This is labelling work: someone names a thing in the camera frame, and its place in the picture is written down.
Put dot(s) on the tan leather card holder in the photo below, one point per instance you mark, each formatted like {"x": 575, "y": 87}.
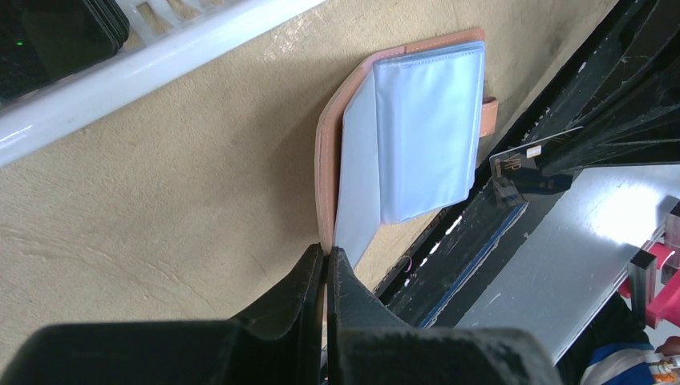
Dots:
{"x": 399, "y": 138}

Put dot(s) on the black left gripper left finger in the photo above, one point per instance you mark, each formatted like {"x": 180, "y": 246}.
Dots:
{"x": 275, "y": 340}

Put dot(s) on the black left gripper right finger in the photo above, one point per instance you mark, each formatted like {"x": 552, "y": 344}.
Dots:
{"x": 368, "y": 344}

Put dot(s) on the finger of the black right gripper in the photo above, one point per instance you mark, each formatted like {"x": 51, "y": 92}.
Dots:
{"x": 642, "y": 128}
{"x": 621, "y": 45}

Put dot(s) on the black VIP card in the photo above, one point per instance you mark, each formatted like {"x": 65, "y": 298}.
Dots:
{"x": 518, "y": 174}

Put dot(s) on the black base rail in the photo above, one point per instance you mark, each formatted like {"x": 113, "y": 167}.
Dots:
{"x": 459, "y": 241}

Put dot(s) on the white plastic basket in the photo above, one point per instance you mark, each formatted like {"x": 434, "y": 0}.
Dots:
{"x": 48, "y": 114}

